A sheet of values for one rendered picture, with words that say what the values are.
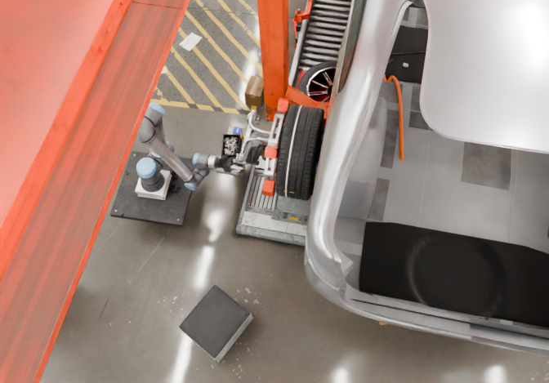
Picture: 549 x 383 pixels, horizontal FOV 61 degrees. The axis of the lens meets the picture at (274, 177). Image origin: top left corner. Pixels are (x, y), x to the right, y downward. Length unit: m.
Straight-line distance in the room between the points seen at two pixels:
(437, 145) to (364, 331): 1.53
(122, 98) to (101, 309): 3.21
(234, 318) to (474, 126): 2.63
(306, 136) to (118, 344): 2.17
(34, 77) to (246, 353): 3.22
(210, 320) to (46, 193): 2.67
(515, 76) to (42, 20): 0.96
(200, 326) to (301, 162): 1.38
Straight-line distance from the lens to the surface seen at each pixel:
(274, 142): 3.08
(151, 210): 3.91
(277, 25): 3.03
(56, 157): 0.97
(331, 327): 3.82
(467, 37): 1.22
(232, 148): 3.72
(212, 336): 3.50
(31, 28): 0.85
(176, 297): 3.95
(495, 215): 3.31
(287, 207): 3.84
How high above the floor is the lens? 3.76
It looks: 63 degrees down
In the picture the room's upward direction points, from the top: 4 degrees counter-clockwise
